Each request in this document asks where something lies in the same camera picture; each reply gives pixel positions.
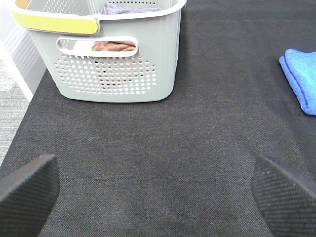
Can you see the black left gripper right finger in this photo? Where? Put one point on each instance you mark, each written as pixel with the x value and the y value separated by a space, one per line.
pixel 285 197

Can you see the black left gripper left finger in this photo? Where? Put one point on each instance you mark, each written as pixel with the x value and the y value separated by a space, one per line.
pixel 27 197

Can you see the blue microfibre towel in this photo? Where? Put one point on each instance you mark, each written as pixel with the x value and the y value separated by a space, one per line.
pixel 300 71

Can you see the black table mat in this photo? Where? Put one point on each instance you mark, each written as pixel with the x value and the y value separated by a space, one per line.
pixel 182 166

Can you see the grey perforated laundry basket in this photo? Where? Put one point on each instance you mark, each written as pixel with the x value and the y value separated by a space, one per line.
pixel 64 32

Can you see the brown towel in basket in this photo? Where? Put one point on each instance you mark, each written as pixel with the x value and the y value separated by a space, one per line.
pixel 114 46

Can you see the grey-purple towel in basket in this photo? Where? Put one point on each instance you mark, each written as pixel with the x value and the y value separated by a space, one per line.
pixel 112 9

